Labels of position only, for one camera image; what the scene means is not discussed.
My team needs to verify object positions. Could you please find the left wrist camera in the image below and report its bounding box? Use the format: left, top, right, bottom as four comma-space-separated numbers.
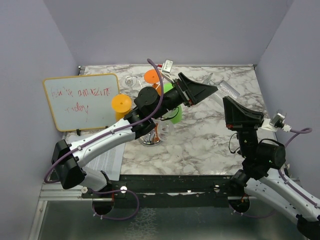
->
158, 59, 174, 83

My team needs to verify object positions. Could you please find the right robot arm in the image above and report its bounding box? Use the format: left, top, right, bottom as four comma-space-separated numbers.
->
222, 96, 320, 240

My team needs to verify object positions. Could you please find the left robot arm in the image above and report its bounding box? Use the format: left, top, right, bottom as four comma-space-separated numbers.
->
51, 73, 218, 198

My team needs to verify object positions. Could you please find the clear wine glass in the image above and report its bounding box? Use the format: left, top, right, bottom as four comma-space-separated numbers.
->
124, 75, 143, 98
156, 113, 174, 142

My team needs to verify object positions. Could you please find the yellow framed whiteboard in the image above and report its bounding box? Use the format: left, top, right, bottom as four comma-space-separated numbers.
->
42, 73, 120, 132

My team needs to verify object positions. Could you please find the black base frame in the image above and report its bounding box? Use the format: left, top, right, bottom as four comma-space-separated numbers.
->
81, 174, 249, 212

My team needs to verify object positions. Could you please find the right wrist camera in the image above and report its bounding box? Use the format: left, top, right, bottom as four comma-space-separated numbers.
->
259, 109, 292, 133

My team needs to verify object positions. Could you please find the aluminium rail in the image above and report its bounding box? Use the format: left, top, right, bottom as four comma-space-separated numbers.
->
38, 183, 112, 202

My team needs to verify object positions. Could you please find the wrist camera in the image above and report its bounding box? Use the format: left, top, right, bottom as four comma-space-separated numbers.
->
259, 109, 292, 133
158, 59, 174, 83

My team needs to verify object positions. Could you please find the orange wine glass front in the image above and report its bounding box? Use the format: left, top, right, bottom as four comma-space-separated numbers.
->
111, 94, 132, 121

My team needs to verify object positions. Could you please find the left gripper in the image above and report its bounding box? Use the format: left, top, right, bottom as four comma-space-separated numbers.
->
152, 72, 218, 120

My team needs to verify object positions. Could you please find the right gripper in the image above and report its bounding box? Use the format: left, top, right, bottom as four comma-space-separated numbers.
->
222, 95, 264, 159

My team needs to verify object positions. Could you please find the chrome wine glass rack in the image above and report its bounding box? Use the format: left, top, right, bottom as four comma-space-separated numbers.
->
127, 74, 176, 147

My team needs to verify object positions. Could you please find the green wine glass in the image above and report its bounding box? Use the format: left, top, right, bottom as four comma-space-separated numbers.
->
162, 83, 183, 125

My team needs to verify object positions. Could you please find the printed paper sheet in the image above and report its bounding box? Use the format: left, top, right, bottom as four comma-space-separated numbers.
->
63, 133, 126, 181

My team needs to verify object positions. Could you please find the orange wine glass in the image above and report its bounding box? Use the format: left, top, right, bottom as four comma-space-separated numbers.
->
144, 69, 162, 96
111, 94, 132, 121

